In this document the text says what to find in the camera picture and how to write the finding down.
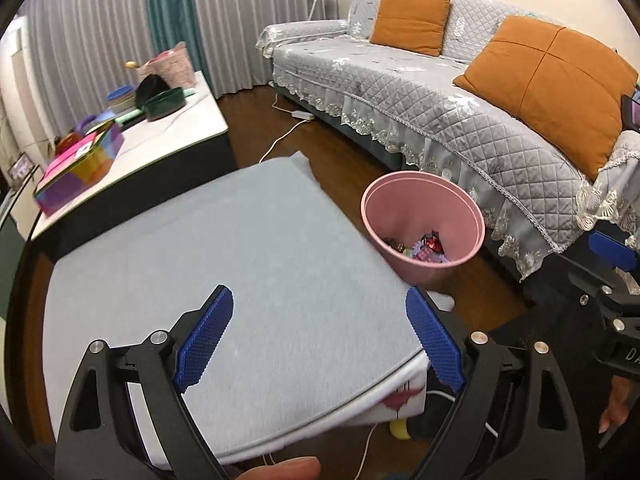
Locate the black pink snack wrapper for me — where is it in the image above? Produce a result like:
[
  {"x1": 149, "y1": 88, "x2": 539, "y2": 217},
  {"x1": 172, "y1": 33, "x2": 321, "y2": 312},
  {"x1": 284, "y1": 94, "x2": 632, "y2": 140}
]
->
[{"x1": 421, "y1": 230, "x2": 445, "y2": 255}]

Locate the purple foam fruit net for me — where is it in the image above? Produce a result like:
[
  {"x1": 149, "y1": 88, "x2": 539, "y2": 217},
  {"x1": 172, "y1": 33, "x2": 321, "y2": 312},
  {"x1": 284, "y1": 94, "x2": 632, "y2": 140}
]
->
[{"x1": 404, "y1": 243, "x2": 449, "y2": 263}]

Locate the pink trash bin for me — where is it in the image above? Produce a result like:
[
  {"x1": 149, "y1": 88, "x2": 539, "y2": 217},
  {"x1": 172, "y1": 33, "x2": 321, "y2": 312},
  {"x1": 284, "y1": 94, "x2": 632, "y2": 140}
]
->
[{"x1": 360, "y1": 170, "x2": 485, "y2": 289}]

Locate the person's right hand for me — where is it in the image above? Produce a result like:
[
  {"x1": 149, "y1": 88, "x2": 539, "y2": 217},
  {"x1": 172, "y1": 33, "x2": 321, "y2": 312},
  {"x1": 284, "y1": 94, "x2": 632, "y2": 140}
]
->
[{"x1": 599, "y1": 376, "x2": 639, "y2": 434}]

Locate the person's left hand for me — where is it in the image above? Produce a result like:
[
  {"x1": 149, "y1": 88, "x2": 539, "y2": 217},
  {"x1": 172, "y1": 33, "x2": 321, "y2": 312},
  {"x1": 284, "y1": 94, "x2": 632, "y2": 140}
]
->
[{"x1": 238, "y1": 456, "x2": 321, "y2": 480}]

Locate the grey quilted sofa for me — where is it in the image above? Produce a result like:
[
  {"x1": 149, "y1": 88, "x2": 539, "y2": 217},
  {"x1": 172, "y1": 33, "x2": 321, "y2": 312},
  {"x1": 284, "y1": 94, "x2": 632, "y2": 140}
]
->
[{"x1": 257, "y1": 0, "x2": 639, "y2": 276}]

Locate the orange cushion near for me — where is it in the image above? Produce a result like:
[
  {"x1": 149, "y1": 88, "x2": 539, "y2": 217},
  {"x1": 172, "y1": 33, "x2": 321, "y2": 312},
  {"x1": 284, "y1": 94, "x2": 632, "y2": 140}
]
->
[{"x1": 454, "y1": 15, "x2": 638, "y2": 181}]

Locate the orange cushion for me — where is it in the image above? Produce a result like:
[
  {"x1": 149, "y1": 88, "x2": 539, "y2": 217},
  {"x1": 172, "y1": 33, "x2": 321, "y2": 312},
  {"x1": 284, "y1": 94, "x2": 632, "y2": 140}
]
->
[
  {"x1": 369, "y1": 0, "x2": 451, "y2": 56},
  {"x1": 454, "y1": 15, "x2": 638, "y2": 181}
]

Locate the grey felt table mat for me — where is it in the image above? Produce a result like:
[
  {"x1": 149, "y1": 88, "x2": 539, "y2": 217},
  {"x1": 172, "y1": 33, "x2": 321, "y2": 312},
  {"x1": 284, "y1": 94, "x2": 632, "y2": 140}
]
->
[{"x1": 43, "y1": 154, "x2": 427, "y2": 463}]

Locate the colourful gift box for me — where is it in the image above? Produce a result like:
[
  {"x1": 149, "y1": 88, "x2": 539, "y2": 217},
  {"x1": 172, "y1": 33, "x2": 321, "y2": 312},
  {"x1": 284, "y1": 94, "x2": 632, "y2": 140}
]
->
[{"x1": 34, "y1": 119, "x2": 124, "y2": 216}]

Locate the white marble coffee table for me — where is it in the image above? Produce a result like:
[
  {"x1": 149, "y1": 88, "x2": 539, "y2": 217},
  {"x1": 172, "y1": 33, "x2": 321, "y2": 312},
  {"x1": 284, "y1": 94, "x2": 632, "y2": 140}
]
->
[{"x1": 30, "y1": 73, "x2": 238, "y2": 260}]

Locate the orange cushion far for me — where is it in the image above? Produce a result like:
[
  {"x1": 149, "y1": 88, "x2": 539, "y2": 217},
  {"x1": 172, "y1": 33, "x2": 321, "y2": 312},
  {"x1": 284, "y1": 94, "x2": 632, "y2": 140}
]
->
[{"x1": 369, "y1": 0, "x2": 451, "y2": 56}]

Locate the blue lidded bowl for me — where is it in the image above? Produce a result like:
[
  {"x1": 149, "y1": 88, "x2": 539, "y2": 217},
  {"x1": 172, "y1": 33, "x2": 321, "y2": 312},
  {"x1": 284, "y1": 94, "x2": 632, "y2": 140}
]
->
[{"x1": 107, "y1": 84, "x2": 136, "y2": 115}]

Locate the dark green round tin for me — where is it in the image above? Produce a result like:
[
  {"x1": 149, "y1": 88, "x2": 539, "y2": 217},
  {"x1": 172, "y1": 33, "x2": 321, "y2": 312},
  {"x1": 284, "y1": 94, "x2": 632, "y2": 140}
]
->
[{"x1": 142, "y1": 87, "x2": 186, "y2": 122}]

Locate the black cap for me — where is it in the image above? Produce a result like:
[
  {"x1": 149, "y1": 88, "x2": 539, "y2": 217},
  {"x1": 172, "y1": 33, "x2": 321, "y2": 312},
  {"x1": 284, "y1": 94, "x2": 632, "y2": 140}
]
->
[{"x1": 134, "y1": 74, "x2": 170, "y2": 110}]

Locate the grey pleated curtain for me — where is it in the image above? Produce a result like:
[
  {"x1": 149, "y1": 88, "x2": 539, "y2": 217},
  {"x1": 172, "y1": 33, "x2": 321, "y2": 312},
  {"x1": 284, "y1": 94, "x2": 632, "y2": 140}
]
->
[{"x1": 20, "y1": 0, "x2": 337, "y2": 133}]

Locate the teal curtain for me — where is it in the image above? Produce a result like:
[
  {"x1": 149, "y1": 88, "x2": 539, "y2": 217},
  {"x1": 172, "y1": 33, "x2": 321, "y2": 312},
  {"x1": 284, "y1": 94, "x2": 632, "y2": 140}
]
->
[{"x1": 145, "y1": 0, "x2": 212, "y2": 84}]

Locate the small photo frame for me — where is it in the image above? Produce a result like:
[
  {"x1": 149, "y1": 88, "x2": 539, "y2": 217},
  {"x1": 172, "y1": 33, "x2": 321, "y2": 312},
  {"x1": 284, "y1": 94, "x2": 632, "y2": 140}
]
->
[{"x1": 9, "y1": 153, "x2": 35, "y2": 185}]

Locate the white power strip cable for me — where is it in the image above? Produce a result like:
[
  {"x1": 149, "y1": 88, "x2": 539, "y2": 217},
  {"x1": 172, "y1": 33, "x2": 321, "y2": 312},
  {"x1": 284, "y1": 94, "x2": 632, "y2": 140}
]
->
[{"x1": 257, "y1": 91, "x2": 317, "y2": 164}]

